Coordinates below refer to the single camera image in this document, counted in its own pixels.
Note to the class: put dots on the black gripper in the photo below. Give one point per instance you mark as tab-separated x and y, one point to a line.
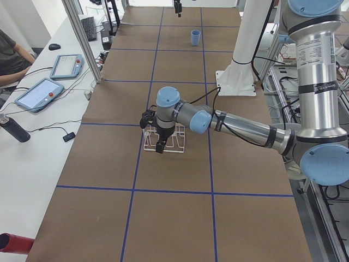
178	6
164	132

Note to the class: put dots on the light blue plastic cup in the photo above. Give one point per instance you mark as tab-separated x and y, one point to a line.
195	37

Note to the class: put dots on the small black device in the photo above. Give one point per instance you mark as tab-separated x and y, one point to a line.
69	136

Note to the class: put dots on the black keyboard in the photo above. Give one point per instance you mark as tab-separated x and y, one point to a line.
89	28

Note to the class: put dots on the far teach pendant tablet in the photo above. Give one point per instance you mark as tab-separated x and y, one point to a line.
67	67

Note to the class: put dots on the teach pendant tablet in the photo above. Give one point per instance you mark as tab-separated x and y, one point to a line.
67	67
40	95

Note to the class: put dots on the black computer mouse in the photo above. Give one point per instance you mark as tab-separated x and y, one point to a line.
54	46

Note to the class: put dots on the near teach pendant tablet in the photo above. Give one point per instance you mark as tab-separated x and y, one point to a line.
40	95

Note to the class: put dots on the black water bottle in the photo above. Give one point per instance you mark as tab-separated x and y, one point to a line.
14	129

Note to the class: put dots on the seated person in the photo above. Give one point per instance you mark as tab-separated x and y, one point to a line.
15	60

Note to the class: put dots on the red cylinder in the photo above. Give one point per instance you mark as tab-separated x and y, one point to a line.
11	243

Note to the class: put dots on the white wire cup holder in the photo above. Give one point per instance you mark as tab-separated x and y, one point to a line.
175	143

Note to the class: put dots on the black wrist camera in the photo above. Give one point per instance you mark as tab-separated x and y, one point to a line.
148	118

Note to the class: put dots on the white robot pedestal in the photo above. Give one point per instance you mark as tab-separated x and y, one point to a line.
237	79

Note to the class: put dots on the aluminium frame post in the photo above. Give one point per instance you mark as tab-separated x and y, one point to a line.
76	24

